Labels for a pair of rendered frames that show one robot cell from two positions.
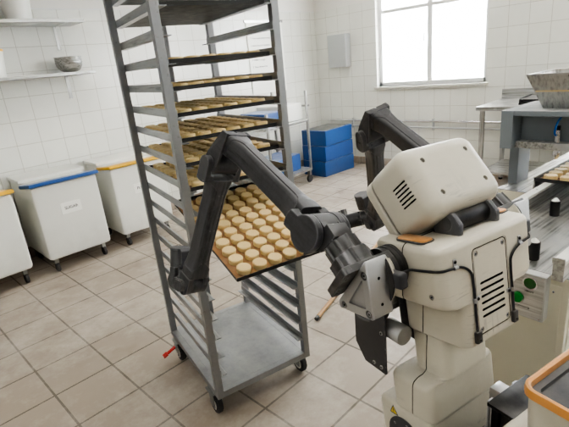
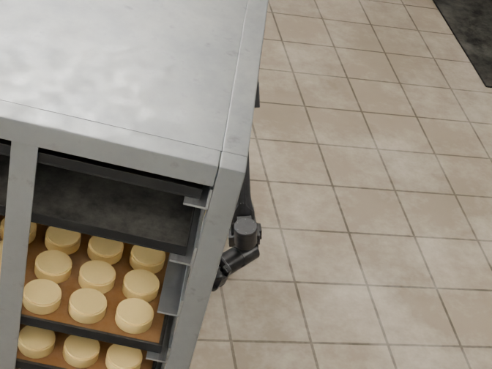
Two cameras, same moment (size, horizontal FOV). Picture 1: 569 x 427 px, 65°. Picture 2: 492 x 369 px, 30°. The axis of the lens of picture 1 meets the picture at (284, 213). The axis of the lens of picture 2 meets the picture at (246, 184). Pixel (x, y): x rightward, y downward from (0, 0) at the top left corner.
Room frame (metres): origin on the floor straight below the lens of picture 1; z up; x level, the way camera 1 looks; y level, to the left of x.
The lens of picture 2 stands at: (2.82, 1.01, 2.42)
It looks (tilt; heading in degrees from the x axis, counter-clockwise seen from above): 38 degrees down; 205
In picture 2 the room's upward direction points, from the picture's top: 16 degrees clockwise
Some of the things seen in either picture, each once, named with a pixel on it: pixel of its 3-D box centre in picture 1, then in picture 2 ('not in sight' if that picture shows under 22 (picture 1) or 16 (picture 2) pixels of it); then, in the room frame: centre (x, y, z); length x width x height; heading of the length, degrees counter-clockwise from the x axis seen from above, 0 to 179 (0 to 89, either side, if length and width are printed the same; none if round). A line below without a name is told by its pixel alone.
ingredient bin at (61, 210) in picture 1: (63, 216); not in sight; (3.72, 1.93, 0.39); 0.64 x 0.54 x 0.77; 43
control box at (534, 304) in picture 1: (502, 285); not in sight; (1.16, -0.62, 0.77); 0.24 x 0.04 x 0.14; 38
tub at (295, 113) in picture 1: (279, 113); not in sight; (5.51, -0.06, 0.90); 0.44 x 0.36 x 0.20; 53
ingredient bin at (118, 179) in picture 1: (131, 196); not in sight; (4.17, 1.46, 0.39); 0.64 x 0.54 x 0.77; 41
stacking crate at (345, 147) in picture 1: (328, 149); not in sight; (5.98, -0.68, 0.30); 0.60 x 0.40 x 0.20; 134
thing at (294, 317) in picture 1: (264, 294); not in sight; (2.05, 0.14, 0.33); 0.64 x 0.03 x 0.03; 30
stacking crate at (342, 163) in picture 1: (328, 163); not in sight; (5.98, -0.68, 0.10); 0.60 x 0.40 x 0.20; 132
